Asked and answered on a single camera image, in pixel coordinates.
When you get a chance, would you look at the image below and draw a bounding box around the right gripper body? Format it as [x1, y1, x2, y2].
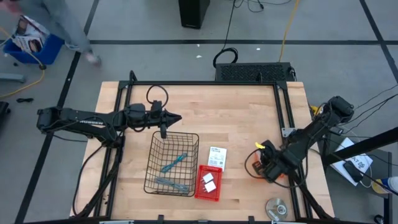
[261, 155, 293, 183]

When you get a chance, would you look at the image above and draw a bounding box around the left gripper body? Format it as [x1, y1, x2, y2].
[145, 111, 168, 139]

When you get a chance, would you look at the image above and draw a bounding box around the black wire basket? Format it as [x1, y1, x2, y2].
[143, 130, 200, 197]

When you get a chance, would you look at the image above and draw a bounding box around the teal braided cable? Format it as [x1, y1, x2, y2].
[160, 152, 188, 174]

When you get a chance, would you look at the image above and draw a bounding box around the white charger plug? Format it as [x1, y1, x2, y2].
[203, 180, 218, 194]
[201, 172, 215, 185]

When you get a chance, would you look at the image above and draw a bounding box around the red slotted plastic basket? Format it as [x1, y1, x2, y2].
[194, 164, 224, 202]

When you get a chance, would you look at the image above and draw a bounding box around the blue plastic bin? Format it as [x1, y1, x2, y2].
[3, 33, 65, 66]

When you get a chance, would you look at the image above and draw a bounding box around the small white printed box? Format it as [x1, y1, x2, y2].
[206, 146, 228, 172]

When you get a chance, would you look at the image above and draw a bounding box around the black smartphone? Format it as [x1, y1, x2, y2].
[343, 160, 364, 184]

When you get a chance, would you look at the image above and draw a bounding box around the white paper sheet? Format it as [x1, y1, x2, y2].
[330, 136, 374, 187]

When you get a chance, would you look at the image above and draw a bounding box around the black tower box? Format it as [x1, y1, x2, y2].
[178, 0, 211, 30]

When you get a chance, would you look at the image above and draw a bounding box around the dark grey side table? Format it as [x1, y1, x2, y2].
[323, 136, 393, 224]

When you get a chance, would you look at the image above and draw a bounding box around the person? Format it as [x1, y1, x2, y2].
[0, 0, 103, 67]

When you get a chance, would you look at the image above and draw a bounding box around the printed paper bag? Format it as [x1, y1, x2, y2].
[12, 15, 50, 54]

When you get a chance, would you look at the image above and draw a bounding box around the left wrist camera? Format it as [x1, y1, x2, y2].
[150, 100, 163, 119]

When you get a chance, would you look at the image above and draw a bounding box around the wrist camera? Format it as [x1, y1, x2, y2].
[262, 139, 279, 158]
[150, 100, 163, 119]

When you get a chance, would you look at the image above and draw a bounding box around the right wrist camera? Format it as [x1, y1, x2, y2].
[262, 139, 279, 158]

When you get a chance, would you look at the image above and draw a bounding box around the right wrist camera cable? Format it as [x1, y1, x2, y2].
[244, 147, 282, 189]

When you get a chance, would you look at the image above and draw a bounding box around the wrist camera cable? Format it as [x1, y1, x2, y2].
[244, 147, 282, 189]
[145, 84, 169, 109]

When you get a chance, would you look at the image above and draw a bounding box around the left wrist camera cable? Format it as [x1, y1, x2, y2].
[145, 84, 169, 109]

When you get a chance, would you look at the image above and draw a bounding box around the black table frame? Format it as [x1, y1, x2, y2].
[70, 70, 335, 224]

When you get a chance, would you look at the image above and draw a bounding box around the black coiled cable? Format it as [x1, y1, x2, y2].
[212, 0, 239, 69]

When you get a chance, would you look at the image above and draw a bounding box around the black frame support post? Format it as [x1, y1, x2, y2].
[323, 126, 398, 166]

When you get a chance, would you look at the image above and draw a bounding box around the thin yellow cable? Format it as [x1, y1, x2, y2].
[0, 26, 47, 100]

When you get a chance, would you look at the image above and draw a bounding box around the thick yellow power cord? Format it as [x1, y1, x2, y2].
[278, 0, 302, 62]

